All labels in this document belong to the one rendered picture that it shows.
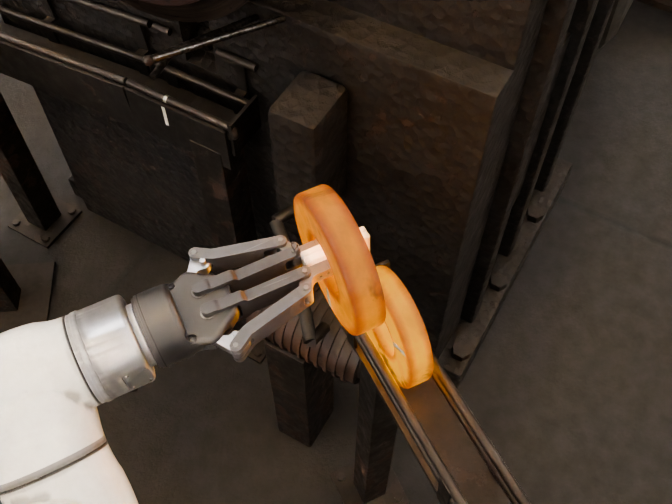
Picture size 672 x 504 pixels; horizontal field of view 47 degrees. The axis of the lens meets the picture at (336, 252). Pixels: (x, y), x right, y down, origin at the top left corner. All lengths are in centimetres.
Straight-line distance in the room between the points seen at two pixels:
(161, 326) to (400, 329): 30
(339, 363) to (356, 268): 49
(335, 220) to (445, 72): 36
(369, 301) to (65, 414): 29
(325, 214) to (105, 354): 23
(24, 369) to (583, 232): 154
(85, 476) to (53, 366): 10
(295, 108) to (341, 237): 39
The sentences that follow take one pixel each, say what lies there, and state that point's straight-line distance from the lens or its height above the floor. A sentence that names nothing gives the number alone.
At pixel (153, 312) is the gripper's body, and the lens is 72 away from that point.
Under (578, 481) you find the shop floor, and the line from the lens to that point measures 171.
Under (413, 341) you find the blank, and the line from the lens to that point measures 91.
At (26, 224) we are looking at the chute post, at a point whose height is 1.
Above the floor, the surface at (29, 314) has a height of 1.
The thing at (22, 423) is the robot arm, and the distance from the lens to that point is 72.
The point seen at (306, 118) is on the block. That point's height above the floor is 80.
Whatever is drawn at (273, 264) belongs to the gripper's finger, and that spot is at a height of 93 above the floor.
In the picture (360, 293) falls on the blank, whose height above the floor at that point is 95.
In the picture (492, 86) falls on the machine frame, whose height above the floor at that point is 87.
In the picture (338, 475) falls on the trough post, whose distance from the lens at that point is 162.
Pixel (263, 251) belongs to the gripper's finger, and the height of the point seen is 93.
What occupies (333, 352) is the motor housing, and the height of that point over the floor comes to 51.
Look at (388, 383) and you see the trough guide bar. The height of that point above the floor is 69.
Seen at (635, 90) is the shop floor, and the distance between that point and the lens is 239.
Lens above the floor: 156
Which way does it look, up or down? 56 degrees down
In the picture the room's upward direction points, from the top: straight up
